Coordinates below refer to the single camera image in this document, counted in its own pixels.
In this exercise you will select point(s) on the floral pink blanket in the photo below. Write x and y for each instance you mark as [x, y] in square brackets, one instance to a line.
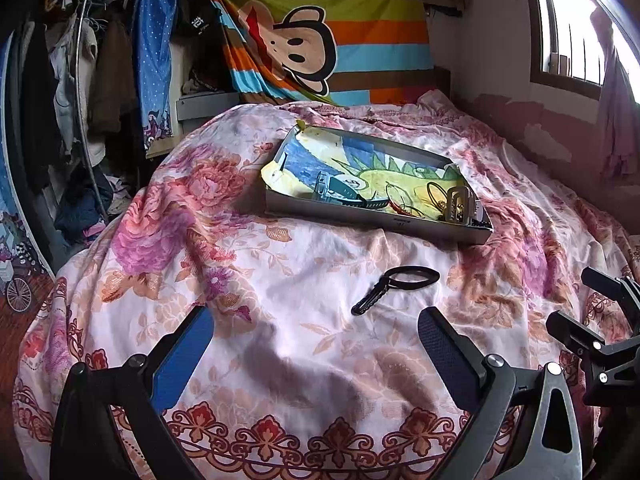
[225, 285]

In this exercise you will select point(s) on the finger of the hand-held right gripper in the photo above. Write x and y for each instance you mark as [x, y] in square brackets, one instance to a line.
[607, 282]
[575, 330]

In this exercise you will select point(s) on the bicycle print panel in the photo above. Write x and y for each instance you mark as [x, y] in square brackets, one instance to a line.
[15, 260]

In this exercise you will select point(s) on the window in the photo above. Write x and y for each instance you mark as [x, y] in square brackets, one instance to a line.
[570, 20]

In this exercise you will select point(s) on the black hair clip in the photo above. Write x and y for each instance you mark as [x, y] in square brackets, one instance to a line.
[367, 300]

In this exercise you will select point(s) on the grey cardboard box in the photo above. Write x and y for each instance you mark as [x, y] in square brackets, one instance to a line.
[370, 222]

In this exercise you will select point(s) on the grey shelf board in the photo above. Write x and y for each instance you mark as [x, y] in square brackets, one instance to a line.
[205, 107]

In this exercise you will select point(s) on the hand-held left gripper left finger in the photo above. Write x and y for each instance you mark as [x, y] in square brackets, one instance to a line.
[182, 355]

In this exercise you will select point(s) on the pink curtain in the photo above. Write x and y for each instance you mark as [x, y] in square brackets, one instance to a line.
[617, 110]

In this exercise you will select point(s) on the blue dotted cloth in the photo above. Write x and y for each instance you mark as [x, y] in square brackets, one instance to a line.
[152, 60]

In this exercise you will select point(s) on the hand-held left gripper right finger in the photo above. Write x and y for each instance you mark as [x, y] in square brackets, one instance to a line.
[445, 350]

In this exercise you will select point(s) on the black printed garment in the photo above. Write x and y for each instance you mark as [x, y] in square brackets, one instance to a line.
[197, 15]

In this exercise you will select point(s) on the teal wrist watch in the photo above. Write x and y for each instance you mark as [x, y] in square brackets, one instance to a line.
[345, 192]

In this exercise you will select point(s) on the striped monkey print blanket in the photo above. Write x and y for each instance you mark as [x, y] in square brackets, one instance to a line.
[350, 15]

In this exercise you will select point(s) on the pile of clothes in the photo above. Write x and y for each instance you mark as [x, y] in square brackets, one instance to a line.
[85, 210]

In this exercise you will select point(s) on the hanging clothes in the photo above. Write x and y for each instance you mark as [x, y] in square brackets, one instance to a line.
[60, 85]

